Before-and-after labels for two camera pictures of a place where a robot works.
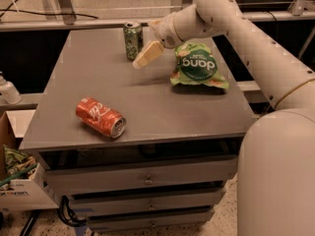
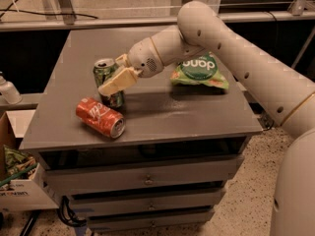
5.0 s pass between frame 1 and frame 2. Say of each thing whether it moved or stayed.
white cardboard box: stayed
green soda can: moved
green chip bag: stayed
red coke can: stayed
